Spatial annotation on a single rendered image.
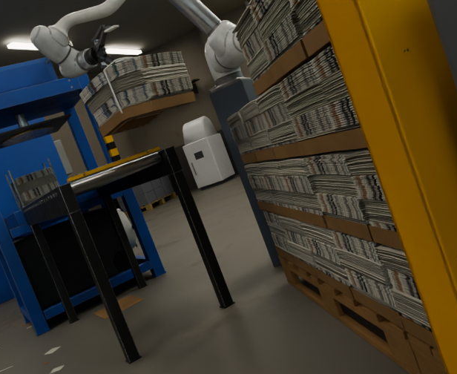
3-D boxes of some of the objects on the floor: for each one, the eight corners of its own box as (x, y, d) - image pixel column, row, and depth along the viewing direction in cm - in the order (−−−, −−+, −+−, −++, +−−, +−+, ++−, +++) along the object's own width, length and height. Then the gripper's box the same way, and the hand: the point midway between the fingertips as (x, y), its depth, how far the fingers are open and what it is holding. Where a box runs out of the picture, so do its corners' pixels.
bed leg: (234, 303, 232) (183, 169, 226) (225, 308, 229) (173, 173, 224) (229, 301, 237) (179, 171, 231) (219, 307, 234) (168, 175, 229)
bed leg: (142, 357, 208) (81, 208, 202) (129, 363, 205) (68, 214, 199) (137, 354, 213) (79, 209, 207) (125, 361, 210) (65, 214, 204)
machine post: (50, 329, 316) (-45, 104, 304) (37, 336, 312) (-60, 107, 299) (48, 327, 324) (-45, 107, 311) (35, 334, 320) (-59, 111, 307)
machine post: (139, 268, 411) (70, 94, 398) (130, 273, 406) (59, 97, 394) (136, 268, 418) (68, 97, 406) (127, 272, 414) (58, 100, 402)
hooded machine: (223, 183, 1009) (197, 116, 997) (198, 191, 1037) (173, 127, 1025) (236, 176, 1075) (212, 113, 1063) (212, 184, 1103) (189, 123, 1091)
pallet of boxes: (151, 205, 1172) (134, 162, 1163) (176, 197, 1141) (159, 152, 1132) (124, 219, 1067) (105, 171, 1058) (150, 210, 1035) (131, 161, 1026)
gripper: (88, 30, 226) (118, 12, 213) (107, 82, 230) (137, 68, 217) (76, 30, 220) (105, 12, 207) (95, 84, 224) (125, 70, 211)
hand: (120, 41), depth 213 cm, fingers open, 14 cm apart
